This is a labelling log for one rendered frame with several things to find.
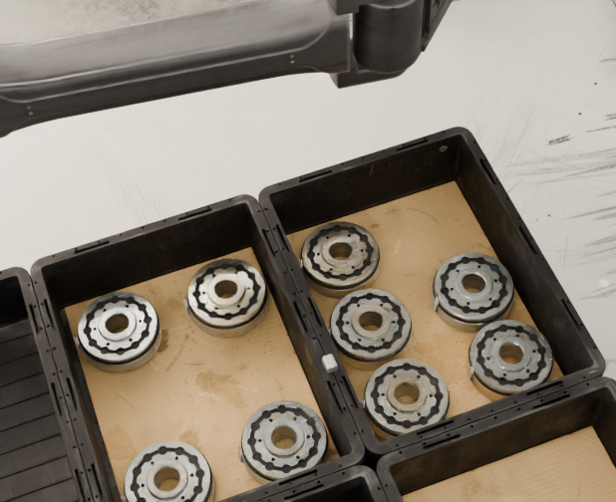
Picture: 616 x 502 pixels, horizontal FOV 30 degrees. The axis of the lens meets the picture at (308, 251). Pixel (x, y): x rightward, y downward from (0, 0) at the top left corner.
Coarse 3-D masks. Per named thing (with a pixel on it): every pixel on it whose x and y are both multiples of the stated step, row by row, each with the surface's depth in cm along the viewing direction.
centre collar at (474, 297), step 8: (464, 272) 149; (472, 272) 149; (480, 272) 149; (456, 280) 149; (488, 280) 148; (456, 288) 148; (488, 288) 148; (464, 296) 147; (472, 296) 147; (480, 296) 147
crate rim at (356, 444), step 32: (160, 224) 147; (256, 224) 147; (64, 256) 145; (288, 288) 141; (64, 352) 138; (320, 352) 136; (64, 384) 135; (352, 448) 130; (96, 480) 130; (288, 480) 128
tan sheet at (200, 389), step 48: (144, 288) 154; (192, 336) 150; (240, 336) 149; (288, 336) 149; (96, 384) 146; (144, 384) 146; (192, 384) 146; (240, 384) 146; (288, 384) 145; (144, 432) 142; (192, 432) 142; (240, 432) 142; (240, 480) 139
